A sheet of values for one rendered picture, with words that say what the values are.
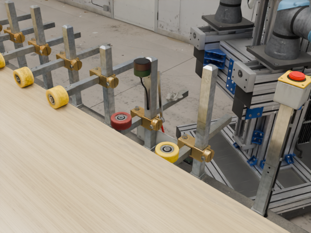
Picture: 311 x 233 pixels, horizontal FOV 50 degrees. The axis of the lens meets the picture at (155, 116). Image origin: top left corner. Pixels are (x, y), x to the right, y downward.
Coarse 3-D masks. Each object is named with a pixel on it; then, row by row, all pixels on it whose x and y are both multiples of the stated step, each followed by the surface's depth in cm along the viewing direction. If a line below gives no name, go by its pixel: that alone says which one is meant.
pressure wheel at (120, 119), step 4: (116, 112) 129; (120, 112) 129; (124, 112) 129; (112, 116) 126; (116, 116) 127; (120, 116) 126; (124, 116) 127; (128, 116) 127; (112, 120) 124; (116, 120) 124; (120, 120) 125; (124, 120) 125; (128, 120) 125; (112, 124) 125; (116, 124) 124; (120, 124) 123; (124, 124) 124; (128, 124) 125; (116, 128) 125; (120, 128) 124; (124, 128) 125; (128, 128) 126
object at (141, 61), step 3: (135, 60) 117; (138, 60) 117; (141, 60) 117; (144, 60) 117; (147, 60) 117; (138, 63) 115; (141, 63) 115; (144, 63) 115; (147, 63) 115; (135, 69) 117; (150, 75) 121; (141, 78) 120; (147, 78) 123; (150, 78) 122; (141, 81) 121; (144, 87) 123; (147, 93) 126; (147, 96) 126; (147, 99) 127; (147, 102) 128; (147, 105) 129; (147, 108) 129
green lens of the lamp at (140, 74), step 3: (135, 72) 117; (138, 72) 116; (141, 72) 116; (144, 72) 116; (147, 72) 117; (135, 75) 118; (138, 75) 117; (141, 75) 117; (144, 75) 117; (147, 75) 117
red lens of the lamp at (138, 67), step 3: (135, 63) 115; (135, 66) 116; (138, 66) 115; (141, 66) 115; (144, 66) 115; (147, 66) 115; (138, 69) 116; (141, 69) 115; (144, 69) 116; (147, 69) 116
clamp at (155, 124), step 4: (140, 108) 139; (132, 112) 137; (136, 112) 136; (140, 112) 136; (132, 116) 138; (140, 116) 134; (144, 116) 133; (156, 116) 134; (144, 120) 134; (148, 120) 132; (152, 120) 132; (156, 120) 132; (160, 120) 132; (144, 124) 135; (148, 124) 133; (152, 124) 132; (156, 124) 132; (160, 124) 134; (148, 128) 134; (152, 128) 132; (156, 128) 133; (160, 128) 135
